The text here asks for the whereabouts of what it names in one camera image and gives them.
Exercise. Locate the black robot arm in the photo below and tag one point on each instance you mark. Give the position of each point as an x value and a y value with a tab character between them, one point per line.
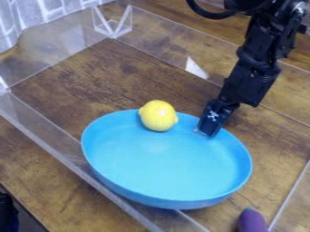
269	41

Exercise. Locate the white patterned curtain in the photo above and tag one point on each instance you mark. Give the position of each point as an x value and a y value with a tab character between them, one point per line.
20	14

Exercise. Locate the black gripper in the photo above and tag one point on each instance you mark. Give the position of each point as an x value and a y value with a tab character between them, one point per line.
246	86

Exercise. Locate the clear acrylic enclosure wall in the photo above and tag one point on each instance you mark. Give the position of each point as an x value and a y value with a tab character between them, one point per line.
111	77

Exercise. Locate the black bar in background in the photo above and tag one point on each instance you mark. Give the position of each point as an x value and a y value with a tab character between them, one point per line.
302	29

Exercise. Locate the purple toy eggplant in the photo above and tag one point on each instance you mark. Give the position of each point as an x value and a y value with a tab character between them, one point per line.
252	221

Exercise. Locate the blue round plate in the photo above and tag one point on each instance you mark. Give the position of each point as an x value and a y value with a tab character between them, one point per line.
175	169

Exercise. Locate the yellow toy lemon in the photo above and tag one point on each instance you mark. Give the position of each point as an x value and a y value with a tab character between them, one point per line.
158	115

